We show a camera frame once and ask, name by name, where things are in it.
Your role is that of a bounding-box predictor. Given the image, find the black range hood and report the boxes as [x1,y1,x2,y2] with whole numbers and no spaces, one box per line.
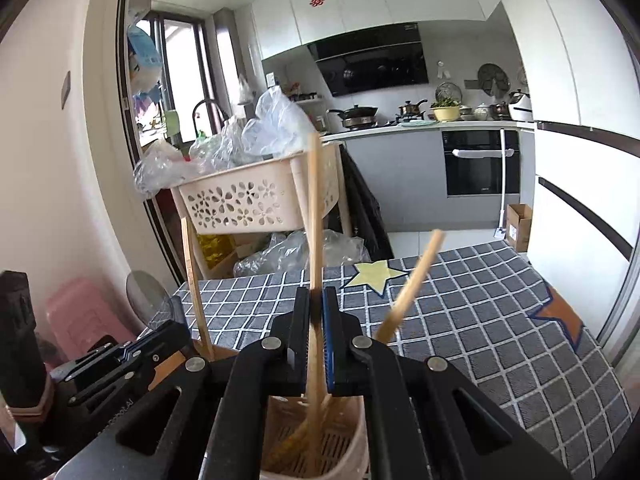
[307,22,431,98]

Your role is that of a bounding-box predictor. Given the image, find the black built-in oven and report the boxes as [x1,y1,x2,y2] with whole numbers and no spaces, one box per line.
[441,129,522,198]

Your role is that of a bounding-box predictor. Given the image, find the small clear plastic bag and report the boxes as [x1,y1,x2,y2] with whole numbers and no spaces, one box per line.
[189,115,246,171]

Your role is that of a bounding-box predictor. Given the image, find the white rice cooker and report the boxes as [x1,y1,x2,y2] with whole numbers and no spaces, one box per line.
[507,89,533,122]

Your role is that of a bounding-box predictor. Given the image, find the black knife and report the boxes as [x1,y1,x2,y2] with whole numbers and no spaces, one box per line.
[0,270,48,408]

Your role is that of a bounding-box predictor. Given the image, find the hanging blue white bag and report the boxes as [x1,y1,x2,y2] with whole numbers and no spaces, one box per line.
[127,22,163,106]

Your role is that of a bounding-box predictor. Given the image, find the white upper kitchen cabinets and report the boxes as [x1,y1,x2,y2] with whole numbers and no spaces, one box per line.
[250,0,506,61]

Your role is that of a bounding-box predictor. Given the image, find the beige plastic utensil holder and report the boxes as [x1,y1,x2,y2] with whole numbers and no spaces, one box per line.
[10,340,371,480]

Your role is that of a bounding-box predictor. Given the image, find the white mop pole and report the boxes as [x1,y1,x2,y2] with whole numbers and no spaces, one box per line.
[492,129,508,241]

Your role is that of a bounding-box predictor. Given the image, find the round metal steamer rack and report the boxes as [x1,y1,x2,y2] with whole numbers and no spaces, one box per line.
[477,62,511,95]

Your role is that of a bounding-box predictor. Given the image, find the yellow packet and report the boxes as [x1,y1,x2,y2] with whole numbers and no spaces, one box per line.
[197,232,238,268]

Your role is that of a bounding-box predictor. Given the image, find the beige flower-cutout storage cart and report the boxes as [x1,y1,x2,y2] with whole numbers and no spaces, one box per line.
[170,142,351,281]

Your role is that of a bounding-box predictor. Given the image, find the pink plastic stool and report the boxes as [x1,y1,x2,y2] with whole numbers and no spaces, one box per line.
[45,277,136,356]

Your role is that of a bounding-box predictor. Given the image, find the black arched faucet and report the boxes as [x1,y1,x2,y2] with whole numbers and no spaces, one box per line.
[192,100,231,133]

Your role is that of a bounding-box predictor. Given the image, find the grey kitchen counter cabinet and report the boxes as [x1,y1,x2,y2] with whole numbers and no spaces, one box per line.
[320,120,536,233]

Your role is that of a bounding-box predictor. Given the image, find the black plastic bag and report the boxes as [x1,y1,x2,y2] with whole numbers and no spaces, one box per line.
[342,142,396,261]

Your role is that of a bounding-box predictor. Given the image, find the metal spoon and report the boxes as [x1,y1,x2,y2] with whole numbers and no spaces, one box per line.
[125,270,173,328]

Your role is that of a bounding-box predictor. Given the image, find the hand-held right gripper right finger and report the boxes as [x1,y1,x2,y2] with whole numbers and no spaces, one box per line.
[322,286,573,480]

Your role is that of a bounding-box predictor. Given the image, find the white refrigerator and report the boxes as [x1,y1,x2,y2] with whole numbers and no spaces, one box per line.
[500,0,640,351]

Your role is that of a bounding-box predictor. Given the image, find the clear plastic bag on shelf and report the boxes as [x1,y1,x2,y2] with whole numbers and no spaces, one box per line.
[232,230,371,278]

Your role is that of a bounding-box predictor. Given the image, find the black wok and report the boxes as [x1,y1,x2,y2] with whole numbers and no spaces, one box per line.
[327,104,381,128]

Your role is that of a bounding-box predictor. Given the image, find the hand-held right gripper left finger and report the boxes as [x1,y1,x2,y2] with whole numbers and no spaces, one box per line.
[55,286,312,480]

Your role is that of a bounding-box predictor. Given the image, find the grey checked star tablecloth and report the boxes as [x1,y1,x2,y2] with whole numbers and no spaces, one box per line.
[137,240,633,480]

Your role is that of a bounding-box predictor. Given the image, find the crumpled clear plastic bag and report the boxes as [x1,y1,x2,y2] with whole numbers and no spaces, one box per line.
[132,137,196,198]

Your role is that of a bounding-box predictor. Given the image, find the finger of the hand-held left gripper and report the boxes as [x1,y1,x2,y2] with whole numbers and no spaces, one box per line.
[66,354,167,407]
[50,319,194,379]

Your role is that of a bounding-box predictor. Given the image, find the yellow bowl with greens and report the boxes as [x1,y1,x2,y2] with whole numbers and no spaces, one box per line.
[430,100,463,123]

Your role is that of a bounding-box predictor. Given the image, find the cardboard box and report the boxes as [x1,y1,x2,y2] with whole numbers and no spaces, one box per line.
[505,203,533,253]

